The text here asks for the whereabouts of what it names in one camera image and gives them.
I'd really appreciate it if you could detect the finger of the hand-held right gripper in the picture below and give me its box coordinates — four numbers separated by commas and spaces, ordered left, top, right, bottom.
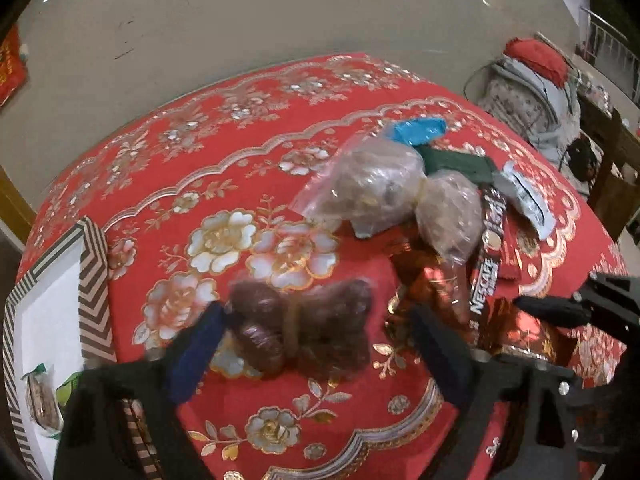
514, 296, 592, 329

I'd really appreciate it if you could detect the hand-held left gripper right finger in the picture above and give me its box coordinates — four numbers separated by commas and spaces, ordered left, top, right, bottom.
407, 304, 626, 480

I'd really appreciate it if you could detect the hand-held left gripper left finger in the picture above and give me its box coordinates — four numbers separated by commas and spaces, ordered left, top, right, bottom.
52, 301, 228, 480

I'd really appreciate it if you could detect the dark red chocolate bar packet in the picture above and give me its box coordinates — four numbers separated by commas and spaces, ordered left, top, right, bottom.
392, 240, 473, 321

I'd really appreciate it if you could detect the white snack packet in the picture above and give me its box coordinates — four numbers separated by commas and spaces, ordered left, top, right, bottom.
492, 161, 556, 241

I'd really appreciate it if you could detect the clear bag of dark candies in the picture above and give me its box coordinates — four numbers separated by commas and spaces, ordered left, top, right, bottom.
225, 277, 376, 381

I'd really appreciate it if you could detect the striped cardboard box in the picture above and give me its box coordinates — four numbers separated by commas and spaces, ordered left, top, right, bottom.
2, 217, 118, 480

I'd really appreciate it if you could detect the large clear bag of nuts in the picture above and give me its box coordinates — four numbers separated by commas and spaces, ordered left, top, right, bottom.
290, 137, 426, 238

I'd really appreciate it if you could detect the red gold foil packet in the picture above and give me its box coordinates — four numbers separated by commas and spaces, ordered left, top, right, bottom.
475, 297, 581, 366

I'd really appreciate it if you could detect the small red sachet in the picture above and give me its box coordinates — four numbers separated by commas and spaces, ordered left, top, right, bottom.
497, 232, 523, 281

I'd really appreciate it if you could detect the black coffee stick sachet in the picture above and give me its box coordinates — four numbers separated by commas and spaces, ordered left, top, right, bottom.
467, 185, 508, 316

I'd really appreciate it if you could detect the small clear bag of nuts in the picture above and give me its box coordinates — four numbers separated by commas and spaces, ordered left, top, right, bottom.
414, 170, 485, 266

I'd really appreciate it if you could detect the wooden table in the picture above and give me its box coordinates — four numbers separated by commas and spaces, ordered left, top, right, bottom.
575, 85, 640, 246

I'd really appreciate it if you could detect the black bag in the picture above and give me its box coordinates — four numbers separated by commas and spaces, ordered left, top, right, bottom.
565, 135, 601, 183

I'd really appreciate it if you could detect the brown snack packet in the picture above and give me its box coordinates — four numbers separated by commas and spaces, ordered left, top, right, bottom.
21, 364, 65, 436

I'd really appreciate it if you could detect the dark green snack packet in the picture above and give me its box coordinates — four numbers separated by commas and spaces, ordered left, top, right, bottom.
415, 146, 496, 186

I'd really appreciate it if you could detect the red floral tablecloth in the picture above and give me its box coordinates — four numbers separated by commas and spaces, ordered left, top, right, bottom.
15, 51, 631, 480

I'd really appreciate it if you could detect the grey garment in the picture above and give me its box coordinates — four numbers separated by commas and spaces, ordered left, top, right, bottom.
492, 57, 583, 163

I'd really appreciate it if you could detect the chair with floral cushion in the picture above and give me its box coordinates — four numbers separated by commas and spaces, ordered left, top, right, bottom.
462, 55, 583, 161

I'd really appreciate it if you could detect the blue snack packet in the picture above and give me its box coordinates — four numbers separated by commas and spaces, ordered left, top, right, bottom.
392, 117, 447, 146

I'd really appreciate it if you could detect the red cloth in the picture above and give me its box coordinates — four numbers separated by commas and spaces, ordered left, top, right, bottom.
502, 37, 571, 86

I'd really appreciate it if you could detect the metal rack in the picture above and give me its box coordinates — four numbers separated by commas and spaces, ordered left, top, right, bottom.
577, 7, 640, 101

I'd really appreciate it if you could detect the wooden door frame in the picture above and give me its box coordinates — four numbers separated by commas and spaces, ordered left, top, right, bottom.
0, 165, 38, 251

